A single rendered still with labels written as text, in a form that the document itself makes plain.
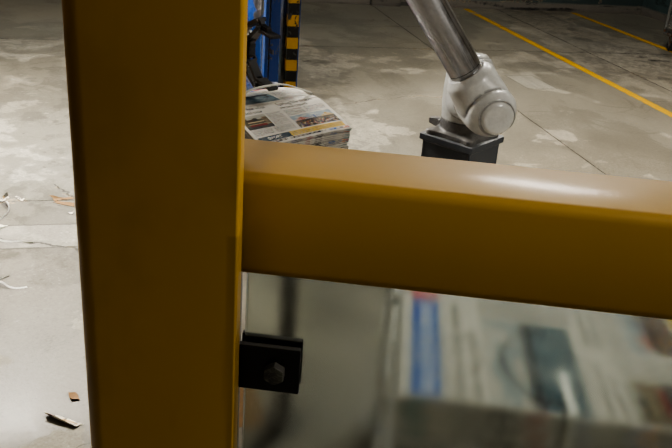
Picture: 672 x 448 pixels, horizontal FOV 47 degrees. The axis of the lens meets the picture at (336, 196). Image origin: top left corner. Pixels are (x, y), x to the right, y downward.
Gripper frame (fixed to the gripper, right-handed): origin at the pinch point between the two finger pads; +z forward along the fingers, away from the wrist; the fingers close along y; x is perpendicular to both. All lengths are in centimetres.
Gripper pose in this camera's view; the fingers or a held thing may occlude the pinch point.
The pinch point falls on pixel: (272, 61)
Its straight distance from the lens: 214.8
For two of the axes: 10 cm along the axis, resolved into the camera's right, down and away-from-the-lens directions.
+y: -0.9, 8.8, 4.6
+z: 5.7, 4.2, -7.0
